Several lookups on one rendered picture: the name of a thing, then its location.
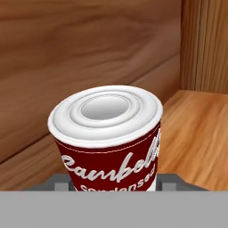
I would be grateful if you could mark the wooden cabinet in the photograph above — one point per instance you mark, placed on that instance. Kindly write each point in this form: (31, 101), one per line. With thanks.
(89, 44)

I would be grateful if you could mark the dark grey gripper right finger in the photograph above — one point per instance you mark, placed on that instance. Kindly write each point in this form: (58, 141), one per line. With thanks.
(170, 181)

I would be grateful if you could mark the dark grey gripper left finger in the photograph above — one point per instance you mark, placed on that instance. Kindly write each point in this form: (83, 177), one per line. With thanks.
(58, 181)

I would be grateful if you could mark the red and white soup can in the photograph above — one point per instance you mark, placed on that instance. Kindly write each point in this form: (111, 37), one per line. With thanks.
(109, 130)

